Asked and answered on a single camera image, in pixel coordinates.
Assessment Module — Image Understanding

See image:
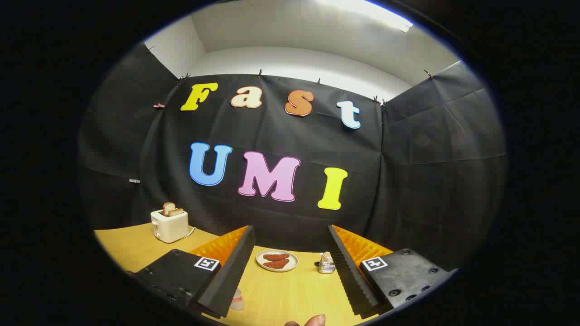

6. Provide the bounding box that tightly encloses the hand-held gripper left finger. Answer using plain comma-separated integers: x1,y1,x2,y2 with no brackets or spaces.
128,225,256,319

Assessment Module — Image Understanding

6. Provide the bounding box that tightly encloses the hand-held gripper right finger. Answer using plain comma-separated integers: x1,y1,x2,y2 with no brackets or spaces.
327,224,458,317

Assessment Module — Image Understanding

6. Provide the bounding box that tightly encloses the white round plate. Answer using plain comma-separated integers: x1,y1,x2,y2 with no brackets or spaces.
256,250,299,272

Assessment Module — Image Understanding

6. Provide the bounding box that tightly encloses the wooden table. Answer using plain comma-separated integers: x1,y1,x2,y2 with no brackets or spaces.
94,222,386,326

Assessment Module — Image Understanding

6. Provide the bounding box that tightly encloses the cream toaster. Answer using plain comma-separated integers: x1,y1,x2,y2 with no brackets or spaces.
150,209,190,244

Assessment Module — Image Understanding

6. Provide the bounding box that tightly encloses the black backdrop cloth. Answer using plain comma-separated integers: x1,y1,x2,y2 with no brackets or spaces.
77,43,507,272

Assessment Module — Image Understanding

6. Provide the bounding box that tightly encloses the metal wire holder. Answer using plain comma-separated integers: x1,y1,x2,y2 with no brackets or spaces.
318,252,336,274

